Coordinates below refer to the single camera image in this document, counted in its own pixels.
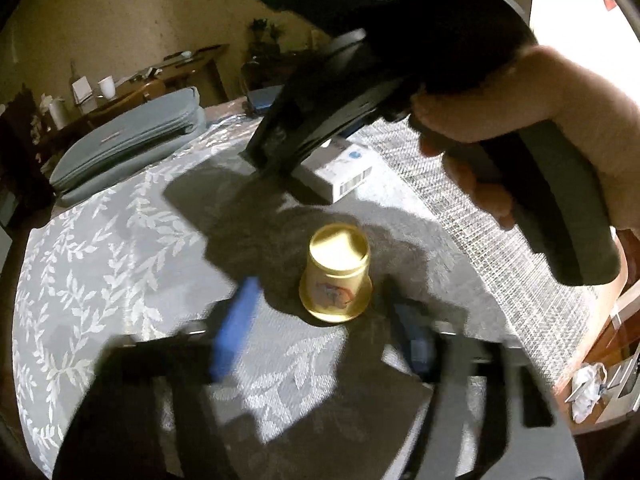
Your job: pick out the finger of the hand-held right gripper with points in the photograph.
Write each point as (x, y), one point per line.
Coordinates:
(295, 130)

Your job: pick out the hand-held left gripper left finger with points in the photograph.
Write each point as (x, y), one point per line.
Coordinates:
(232, 332)

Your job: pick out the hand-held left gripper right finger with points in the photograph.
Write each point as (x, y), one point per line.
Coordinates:
(417, 345)

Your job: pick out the white box with barcode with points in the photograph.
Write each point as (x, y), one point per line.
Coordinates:
(345, 170)

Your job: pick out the yellow plastic cup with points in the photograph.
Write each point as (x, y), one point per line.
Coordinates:
(336, 275)

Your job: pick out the person's right hand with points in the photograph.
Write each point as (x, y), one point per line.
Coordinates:
(575, 105)

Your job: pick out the dark blue case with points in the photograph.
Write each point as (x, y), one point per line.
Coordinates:
(264, 100)

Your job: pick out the potted plant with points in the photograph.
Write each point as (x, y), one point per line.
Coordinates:
(261, 31)

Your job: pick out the woven grey placemat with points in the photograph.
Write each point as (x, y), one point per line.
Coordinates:
(500, 270)

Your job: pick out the wooden side table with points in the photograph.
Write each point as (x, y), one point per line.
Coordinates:
(190, 67)

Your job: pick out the grey leaf-pattern placemat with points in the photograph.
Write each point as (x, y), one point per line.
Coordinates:
(100, 270)

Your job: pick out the grey zip case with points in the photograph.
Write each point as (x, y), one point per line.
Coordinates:
(125, 145)

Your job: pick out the white plastic bag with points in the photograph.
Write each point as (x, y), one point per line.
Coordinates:
(587, 390)

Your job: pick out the white mug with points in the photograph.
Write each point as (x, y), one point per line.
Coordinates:
(106, 87)

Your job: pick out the white standing card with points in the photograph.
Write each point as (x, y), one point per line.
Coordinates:
(82, 88)

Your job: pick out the white jug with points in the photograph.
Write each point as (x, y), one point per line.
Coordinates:
(58, 113)

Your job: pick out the dark wooden cabinet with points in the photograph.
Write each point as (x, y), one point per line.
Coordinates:
(22, 155)

